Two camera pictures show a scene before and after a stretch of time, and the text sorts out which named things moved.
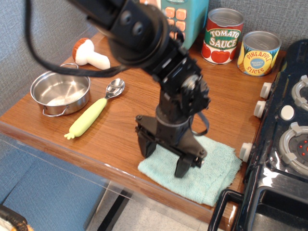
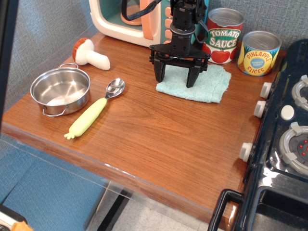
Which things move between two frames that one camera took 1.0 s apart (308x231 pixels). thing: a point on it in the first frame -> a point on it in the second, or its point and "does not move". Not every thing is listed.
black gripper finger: (147, 144) -> (160, 69)
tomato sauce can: (223, 29) does not move
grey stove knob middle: (259, 108) does not move
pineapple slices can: (258, 52) does not move
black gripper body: (179, 139) -> (180, 52)
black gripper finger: (184, 164) -> (193, 73)
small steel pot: (58, 91) does not move
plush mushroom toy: (83, 53) does not move
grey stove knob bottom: (245, 151) does not move
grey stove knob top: (265, 90) does not move
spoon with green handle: (89, 115) does not move
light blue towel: (208, 184) -> (208, 86)
